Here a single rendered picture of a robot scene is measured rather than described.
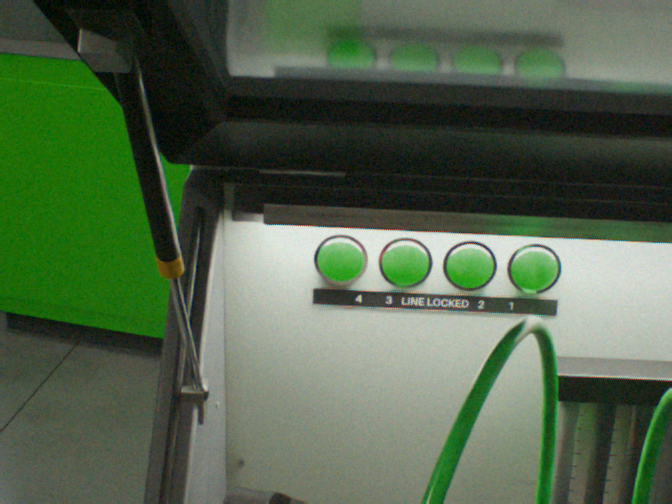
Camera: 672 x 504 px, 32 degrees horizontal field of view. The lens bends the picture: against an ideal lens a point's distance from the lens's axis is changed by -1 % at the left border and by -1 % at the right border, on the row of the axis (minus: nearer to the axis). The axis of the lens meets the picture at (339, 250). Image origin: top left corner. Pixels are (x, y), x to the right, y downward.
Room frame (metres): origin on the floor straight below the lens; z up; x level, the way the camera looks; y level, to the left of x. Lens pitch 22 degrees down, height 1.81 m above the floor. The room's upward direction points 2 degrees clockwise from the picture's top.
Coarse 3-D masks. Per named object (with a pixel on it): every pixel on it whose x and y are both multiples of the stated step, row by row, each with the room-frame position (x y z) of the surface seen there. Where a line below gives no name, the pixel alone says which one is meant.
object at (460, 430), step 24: (504, 336) 0.78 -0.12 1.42; (552, 336) 0.87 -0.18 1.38; (504, 360) 0.75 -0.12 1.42; (552, 360) 0.89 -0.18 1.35; (480, 384) 0.72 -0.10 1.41; (552, 384) 0.90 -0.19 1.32; (480, 408) 0.71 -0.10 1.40; (552, 408) 0.91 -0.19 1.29; (456, 432) 0.69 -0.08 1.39; (552, 432) 0.92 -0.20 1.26; (456, 456) 0.67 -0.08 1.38; (552, 456) 0.92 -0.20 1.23; (432, 480) 0.66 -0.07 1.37; (552, 480) 0.93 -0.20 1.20
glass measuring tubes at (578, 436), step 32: (576, 384) 0.97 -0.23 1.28; (608, 384) 0.97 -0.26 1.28; (640, 384) 0.97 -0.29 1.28; (576, 416) 0.98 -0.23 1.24; (608, 416) 0.97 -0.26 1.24; (640, 416) 0.97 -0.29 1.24; (576, 448) 1.00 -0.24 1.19; (608, 448) 0.98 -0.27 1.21; (640, 448) 0.97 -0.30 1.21; (576, 480) 1.00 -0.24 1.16; (608, 480) 0.99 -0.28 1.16
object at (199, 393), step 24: (120, 96) 0.73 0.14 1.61; (144, 96) 0.73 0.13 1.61; (144, 120) 0.74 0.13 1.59; (144, 144) 0.75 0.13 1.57; (144, 168) 0.75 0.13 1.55; (144, 192) 0.77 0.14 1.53; (168, 216) 0.78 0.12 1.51; (168, 240) 0.79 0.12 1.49; (168, 264) 0.80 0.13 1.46; (192, 360) 0.85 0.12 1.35
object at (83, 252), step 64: (0, 0) 3.52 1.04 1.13; (0, 64) 3.53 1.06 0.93; (64, 64) 3.47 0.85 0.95; (0, 128) 3.53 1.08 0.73; (64, 128) 3.47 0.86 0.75; (0, 192) 3.54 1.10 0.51; (64, 192) 3.47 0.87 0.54; (128, 192) 3.41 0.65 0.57; (0, 256) 3.54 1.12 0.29; (64, 256) 3.48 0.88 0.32; (128, 256) 3.41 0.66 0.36; (64, 320) 3.49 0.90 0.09; (128, 320) 3.42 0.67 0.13
